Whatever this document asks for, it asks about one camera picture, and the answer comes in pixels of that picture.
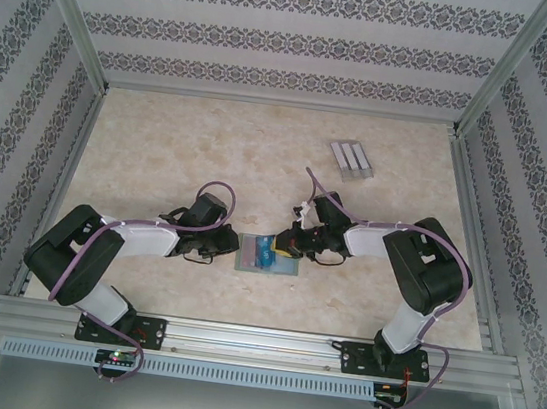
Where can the grey-green card holder wallet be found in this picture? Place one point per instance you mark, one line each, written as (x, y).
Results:
(285, 268)

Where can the blue credit card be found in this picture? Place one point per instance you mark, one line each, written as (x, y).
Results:
(264, 254)

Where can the red credit card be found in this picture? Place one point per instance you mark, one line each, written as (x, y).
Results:
(249, 252)

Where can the clear acrylic card stand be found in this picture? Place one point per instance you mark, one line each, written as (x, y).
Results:
(350, 156)

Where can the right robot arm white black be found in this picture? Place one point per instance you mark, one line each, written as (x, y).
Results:
(425, 275)

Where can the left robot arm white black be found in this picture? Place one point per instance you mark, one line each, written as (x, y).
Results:
(147, 241)

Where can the left controller board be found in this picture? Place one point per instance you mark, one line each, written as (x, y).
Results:
(114, 356)

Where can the controller board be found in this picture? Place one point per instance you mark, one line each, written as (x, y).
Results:
(114, 356)
(389, 398)

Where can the right controller board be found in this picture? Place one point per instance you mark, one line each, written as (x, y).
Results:
(389, 398)

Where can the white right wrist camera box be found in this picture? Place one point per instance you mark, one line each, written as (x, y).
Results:
(304, 214)

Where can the aluminium mounting rail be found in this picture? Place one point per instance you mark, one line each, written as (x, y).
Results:
(245, 342)

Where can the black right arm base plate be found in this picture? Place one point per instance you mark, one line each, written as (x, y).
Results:
(356, 359)

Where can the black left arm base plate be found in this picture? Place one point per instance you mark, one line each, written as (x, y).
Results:
(151, 329)

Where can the aluminium side rail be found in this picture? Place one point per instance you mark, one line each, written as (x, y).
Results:
(468, 190)
(79, 138)

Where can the aluminium frame post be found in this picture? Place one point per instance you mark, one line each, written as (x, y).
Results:
(509, 59)
(68, 1)

